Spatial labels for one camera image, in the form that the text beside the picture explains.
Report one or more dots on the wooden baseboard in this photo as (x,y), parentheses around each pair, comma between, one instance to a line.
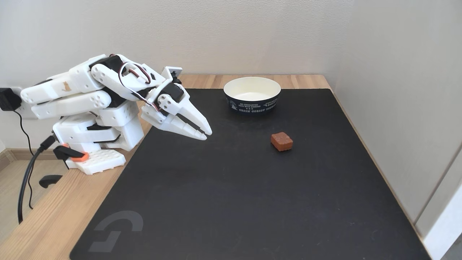
(21,154)

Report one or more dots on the navy and white paper bowl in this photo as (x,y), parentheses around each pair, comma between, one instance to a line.
(251,103)

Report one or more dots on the black and orange table clamp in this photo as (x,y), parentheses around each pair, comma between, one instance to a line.
(74,155)

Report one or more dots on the black power adapter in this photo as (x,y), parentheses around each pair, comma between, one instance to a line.
(7,99)

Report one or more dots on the black desk mat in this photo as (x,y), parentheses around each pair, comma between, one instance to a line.
(234,195)

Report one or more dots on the white door frame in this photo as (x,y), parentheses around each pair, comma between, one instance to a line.
(445,224)

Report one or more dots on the white wall outlet plate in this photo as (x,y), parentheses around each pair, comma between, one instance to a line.
(26,113)

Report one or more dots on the brown square toy block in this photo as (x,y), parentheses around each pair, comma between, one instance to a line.
(282,141)

